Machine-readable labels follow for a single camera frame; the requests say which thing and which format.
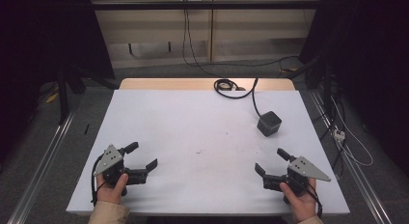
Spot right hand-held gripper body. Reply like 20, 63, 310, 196
262, 155, 332, 197

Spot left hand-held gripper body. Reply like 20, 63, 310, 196
93, 144, 150, 188

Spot person's left hand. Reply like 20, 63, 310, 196
95, 172, 129, 206

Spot person's right hand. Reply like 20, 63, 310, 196
279, 178, 319, 224

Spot black cube device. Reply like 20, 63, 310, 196
257, 110, 284, 138

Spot white table cover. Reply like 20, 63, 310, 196
66, 89, 351, 216

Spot white power plug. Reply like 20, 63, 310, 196
333, 127, 346, 143

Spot wooden table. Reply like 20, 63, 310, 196
119, 77, 296, 92

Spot black metal stand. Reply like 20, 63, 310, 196
57, 64, 120, 126

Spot dark curtain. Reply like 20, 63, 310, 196
0, 0, 116, 164
298, 0, 409, 177

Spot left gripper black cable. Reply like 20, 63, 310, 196
90, 154, 107, 207

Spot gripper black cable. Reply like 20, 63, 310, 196
90, 154, 107, 207
297, 177, 323, 218

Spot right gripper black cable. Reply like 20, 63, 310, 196
297, 177, 323, 218

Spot aluminium floor rail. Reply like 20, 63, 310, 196
7, 111, 75, 224
309, 90, 394, 224

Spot white floor cable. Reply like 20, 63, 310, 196
331, 97, 374, 168

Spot black device cable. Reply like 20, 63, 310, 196
213, 77, 263, 119

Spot black hanging wall cables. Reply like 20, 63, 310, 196
181, 0, 300, 78

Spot black horizontal frame bar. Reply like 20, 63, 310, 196
90, 0, 322, 11

